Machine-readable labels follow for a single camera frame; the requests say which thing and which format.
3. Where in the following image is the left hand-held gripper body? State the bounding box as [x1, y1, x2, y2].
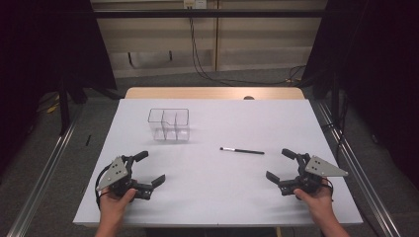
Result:
[95, 154, 154, 201]

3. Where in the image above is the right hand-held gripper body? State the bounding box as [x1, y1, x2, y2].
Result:
[277, 152, 350, 198]

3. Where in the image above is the clear plastic organizer box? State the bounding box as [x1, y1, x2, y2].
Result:
[146, 108, 192, 143]

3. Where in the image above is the black pen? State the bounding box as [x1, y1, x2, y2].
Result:
[219, 146, 266, 156]

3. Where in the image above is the person's left hand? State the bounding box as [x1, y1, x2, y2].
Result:
[98, 187, 138, 221]

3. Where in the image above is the person's right hand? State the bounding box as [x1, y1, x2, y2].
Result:
[293, 178, 336, 222]

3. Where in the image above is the white table board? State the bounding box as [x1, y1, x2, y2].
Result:
[72, 98, 364, 228]

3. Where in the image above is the black curtain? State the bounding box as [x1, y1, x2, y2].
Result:
[300, 0, 419, 181]
[0, 0, 118, 176]

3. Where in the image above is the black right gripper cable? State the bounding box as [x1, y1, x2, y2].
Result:
[323, 182, 335, 202]

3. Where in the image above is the aluminium floor rail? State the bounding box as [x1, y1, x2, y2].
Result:
[315, 99, 402, 237]
[6, 107, 84, 237]

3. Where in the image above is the black stand post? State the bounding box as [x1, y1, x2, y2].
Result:
[57, 74, 72, 136]

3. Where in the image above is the yellow floor cable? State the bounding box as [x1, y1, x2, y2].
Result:
[44, 94, 62, 115]

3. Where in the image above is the black wall cable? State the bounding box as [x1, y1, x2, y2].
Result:
[188, 7, 308, 87]

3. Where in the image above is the black horizontal frame bar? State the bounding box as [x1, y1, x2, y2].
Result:
[93, 9, 328, 19]

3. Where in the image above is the white wall outlet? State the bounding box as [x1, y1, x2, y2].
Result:
[183, 0, 209, 10]

